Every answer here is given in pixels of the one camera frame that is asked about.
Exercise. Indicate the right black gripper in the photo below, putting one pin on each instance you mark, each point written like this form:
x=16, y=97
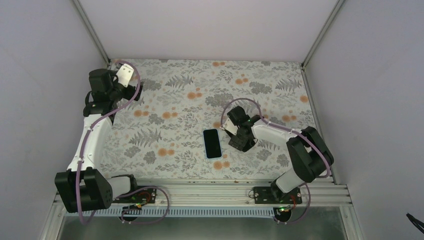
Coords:
x=239, y=143

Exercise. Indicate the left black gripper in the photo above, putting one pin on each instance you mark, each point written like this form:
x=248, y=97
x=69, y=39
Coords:
x=130, y=94

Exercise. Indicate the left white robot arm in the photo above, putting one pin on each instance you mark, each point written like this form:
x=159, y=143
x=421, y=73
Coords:
x=82, y=187

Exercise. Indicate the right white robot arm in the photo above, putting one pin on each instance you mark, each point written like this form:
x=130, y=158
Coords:
x=308, y=153

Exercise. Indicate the phone in light blue case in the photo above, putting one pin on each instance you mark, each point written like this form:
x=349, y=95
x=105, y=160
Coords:
x=212, y=144

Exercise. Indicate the floral patterned table mat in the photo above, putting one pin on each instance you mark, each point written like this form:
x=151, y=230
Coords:
x=160, y=136

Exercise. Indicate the black object at corner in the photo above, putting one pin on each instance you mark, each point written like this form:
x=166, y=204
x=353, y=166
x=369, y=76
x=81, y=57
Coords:
x=416, y=222

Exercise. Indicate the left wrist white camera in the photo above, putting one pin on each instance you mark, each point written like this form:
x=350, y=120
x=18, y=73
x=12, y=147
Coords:
x=125, y=74

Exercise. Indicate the wrist white camera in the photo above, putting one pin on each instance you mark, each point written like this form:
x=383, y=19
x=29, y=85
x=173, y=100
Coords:
x=125, y=74
x=229, y=127

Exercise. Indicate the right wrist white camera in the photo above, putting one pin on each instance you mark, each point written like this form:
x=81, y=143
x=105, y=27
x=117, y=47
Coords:
x=229, y=127

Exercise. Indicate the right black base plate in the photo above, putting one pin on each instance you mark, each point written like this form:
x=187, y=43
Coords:
x=264, y=195

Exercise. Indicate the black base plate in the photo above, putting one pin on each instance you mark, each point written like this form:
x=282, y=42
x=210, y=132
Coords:
x=147, y=196
x=264, y=195

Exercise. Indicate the perforated grey cable tray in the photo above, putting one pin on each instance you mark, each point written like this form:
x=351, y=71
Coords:
x=186, y=212

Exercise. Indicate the aluminium front rail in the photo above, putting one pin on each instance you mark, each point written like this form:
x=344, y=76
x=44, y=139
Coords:
x=234, y=193

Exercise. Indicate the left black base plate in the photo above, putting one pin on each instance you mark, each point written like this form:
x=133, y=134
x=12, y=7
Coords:
x=147, y=196

